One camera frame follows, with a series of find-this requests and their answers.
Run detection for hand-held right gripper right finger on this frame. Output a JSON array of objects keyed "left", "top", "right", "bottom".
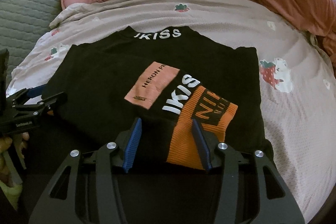
[{"left": 192, "top": 119, "right": 306, "bottom": 224}]

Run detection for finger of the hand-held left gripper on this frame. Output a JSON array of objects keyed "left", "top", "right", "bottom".
[
  {"left": 12, "top": 92, "right": 66, "bottom": 117},
  {"left": 6, "top": 85, "right": 47, "bottom": 105}
]

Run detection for black sweater with orange cuffs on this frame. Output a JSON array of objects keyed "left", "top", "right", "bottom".
[{"left": 25, "top": 25, "right": 275, "bottom": 177}]

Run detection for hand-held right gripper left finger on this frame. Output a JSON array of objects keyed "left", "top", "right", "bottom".
[{"left": 28, "top": 117, "right": 143, "bottom": 224}]

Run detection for yellow-green cloth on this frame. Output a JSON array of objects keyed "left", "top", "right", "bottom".
[{"left": 0, "top": 182, "right": 23, "bottom": 203}]

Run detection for lilac printed bed sheet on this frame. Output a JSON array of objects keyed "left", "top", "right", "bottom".
[{"left": 5, "top": 0, "right": 336, "bottom": 219}]

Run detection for grey quilted headboard cover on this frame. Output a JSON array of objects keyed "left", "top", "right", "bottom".
[{"left": 0, "top": 0, "right": 118, "bottom": 88}]

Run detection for person's left hand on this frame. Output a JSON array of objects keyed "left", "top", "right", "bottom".
[{"left": 0, "top": 132, "right": 30, "bottom": 185}]

